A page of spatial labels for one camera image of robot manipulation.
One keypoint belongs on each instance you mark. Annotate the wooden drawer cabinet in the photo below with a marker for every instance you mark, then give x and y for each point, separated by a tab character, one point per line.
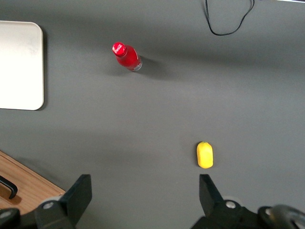
47	188

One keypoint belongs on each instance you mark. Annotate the yellow lemon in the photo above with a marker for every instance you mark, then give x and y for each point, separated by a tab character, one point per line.
205	155

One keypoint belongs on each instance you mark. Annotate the red cola bottle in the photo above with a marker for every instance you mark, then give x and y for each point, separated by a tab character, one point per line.
127	57

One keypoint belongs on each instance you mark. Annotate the beige plastic tray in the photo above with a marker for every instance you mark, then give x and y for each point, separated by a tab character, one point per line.
19	66

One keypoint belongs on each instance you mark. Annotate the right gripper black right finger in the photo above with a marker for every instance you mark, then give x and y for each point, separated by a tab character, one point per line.
214	205

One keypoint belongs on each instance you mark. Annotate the wooden drawer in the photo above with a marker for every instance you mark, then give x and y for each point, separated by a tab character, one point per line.
26	188

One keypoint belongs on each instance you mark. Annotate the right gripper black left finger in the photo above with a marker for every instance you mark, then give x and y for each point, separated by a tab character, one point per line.
69	202

